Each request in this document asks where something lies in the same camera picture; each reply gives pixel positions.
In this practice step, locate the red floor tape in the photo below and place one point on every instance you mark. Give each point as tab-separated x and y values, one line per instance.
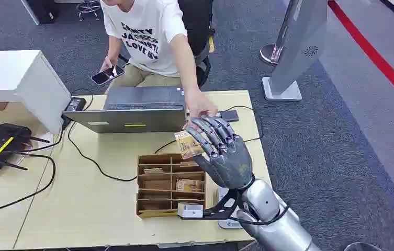
377	57

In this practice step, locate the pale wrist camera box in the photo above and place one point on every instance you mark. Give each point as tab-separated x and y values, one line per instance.
189	210

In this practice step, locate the grey laptop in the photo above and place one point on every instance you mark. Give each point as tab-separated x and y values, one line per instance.
131	119

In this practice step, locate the black power adapter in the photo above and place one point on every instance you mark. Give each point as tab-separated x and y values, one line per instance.
75	104

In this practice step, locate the chrome stool base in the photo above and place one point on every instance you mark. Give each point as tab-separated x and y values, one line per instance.
89	7

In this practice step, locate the black case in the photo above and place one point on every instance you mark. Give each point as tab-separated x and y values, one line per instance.
42	10

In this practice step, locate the person's right hand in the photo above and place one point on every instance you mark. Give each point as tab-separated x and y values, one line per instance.
106	64

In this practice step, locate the person's left hand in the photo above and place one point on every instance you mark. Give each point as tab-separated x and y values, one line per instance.
200	104

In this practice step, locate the black office chair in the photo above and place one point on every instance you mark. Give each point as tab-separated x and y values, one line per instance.
198	24

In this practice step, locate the small pale card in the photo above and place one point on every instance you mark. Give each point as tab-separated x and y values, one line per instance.
153	170

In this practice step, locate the white cabinet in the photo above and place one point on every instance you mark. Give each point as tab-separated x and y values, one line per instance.
23	79

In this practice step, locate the black smartphone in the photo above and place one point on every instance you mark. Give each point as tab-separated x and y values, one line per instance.
107	75

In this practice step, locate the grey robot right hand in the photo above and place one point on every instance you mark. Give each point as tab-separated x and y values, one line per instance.
229	162

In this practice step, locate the wooden card box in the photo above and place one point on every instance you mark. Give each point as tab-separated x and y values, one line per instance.
158	199

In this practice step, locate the card stack, printed face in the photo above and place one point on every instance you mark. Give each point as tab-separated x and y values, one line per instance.
189	185

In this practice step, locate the white flat device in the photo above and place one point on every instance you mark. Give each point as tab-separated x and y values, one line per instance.
222	197

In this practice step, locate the person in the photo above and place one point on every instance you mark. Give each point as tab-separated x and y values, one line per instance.
144	38

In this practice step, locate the round grey rim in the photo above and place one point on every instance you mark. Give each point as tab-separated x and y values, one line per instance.
361	246

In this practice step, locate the grey kiosk stand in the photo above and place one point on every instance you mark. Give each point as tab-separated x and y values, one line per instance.
297	48

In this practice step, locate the chrome stanchion post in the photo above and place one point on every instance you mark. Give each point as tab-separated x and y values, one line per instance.
271	53

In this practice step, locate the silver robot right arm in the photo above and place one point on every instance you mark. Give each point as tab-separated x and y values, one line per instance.
273	214

